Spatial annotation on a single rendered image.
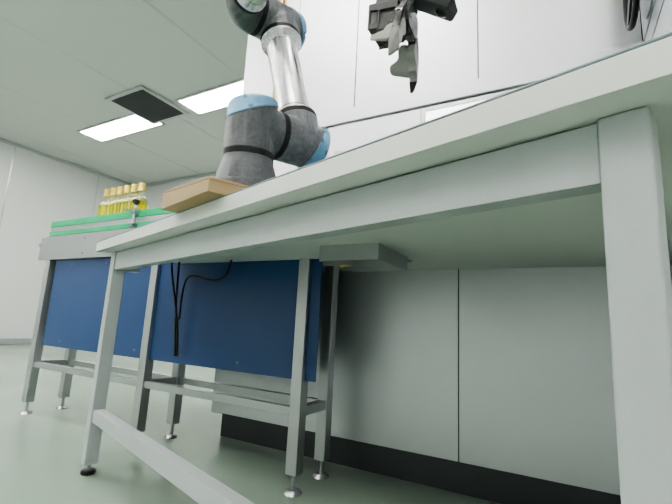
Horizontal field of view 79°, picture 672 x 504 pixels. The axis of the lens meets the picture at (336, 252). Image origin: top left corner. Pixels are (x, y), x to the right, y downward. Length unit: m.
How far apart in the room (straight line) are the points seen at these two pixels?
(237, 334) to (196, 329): 0.20
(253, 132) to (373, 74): 0.98
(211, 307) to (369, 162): 1.15
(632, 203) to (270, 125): 0.74
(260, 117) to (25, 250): 6.37
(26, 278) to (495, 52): 6.58
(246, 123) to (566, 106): 0.68
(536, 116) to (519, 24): 1.33
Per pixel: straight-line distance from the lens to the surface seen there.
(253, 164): 0.92
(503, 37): 1.74
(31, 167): 7.35
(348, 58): 1.96
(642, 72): 0.43
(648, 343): 0.42
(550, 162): 0.47
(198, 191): 0.86
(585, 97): 0.43
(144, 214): 2.00
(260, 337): 1.43
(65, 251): 2.43
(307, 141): 1.03
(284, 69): 1.19
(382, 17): 0.91
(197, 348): 1.64
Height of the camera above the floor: 0.51
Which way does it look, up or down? 10 degrees up
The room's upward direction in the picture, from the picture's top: 3 degrees clockwise
